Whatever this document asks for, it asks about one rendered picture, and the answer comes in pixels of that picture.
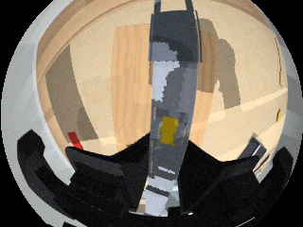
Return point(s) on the light wooden board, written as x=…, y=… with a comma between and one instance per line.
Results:
x=131, y=85

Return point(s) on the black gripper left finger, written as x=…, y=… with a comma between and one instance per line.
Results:
x=128, y=169

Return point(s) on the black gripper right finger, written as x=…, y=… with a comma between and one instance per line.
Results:
x=200, y=173

